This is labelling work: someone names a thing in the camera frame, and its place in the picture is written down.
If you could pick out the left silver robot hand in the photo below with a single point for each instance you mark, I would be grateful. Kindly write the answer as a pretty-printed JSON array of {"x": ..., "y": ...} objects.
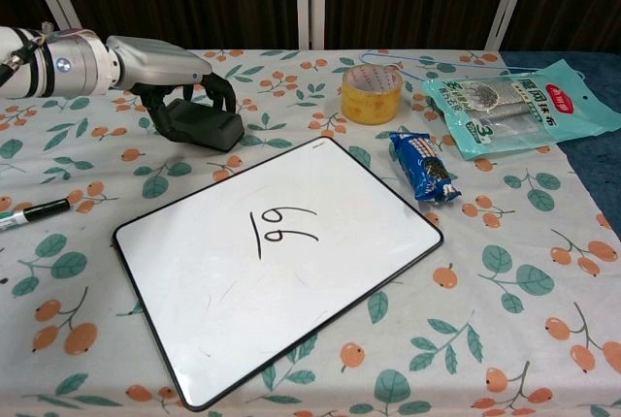
[{"x": 155, "y": 65}]

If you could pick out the dark grey whiteboard eraser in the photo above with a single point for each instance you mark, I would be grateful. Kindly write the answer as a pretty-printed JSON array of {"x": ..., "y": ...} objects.
[{"x": 208, "y": 128}]

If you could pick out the green black marker pen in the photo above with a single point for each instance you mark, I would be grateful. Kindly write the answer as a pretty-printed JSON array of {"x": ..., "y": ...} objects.
[{"x": 43, "y": 209}]

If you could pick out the yellow adhesive tape roll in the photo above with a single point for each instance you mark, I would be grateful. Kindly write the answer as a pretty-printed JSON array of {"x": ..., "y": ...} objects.
[{"x": 369, "y": 109}]

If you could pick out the blue cookie pack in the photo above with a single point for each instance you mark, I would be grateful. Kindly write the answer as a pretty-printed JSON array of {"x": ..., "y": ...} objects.
[{"x": 422, "y": 165}]

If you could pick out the teal cleaning cloth package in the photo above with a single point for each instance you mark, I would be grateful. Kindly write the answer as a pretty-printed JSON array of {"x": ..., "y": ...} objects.
[{"x": 509, "y": 111}]

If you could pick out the floral patterned tablecloth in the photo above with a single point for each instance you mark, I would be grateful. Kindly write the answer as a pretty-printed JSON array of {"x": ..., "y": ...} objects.
[{"x": 485, "y": 291}]

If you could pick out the white whiteboard black frame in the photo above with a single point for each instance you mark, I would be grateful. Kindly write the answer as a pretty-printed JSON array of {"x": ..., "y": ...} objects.
[{"x": 242, "y": 315}]

